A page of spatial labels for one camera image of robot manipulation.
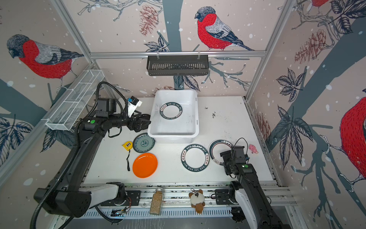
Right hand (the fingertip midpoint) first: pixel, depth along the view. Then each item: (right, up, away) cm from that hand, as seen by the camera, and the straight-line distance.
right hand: (221, 158), depth 85 cm
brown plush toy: (-15, -17, -13) cm, 26 cm away
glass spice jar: (-36, -17, -17) cm, 43 cm away
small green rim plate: (-34, +29, +27) cm, 52 cm away
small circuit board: (-54, -23, -14) cm, 61 cm away
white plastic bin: (-25, +15, +18) cm, 34 cm away
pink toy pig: (+21, +5, +4) cm, 22 cm away
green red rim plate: (-1, +5, +8) cm, 9 cm away
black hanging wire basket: (-28, +64, +22) cm, 73 cm away
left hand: (-43, +26, -14) cm, 52 cm away
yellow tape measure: (-59, +6, +7) cm, 60 cm away
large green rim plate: (-15, -1, +4) cm, 16 cm away
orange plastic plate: (-47, -4, +1) cm, 47 cm away
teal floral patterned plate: (-51, +7, +10) cm, 52 cm away
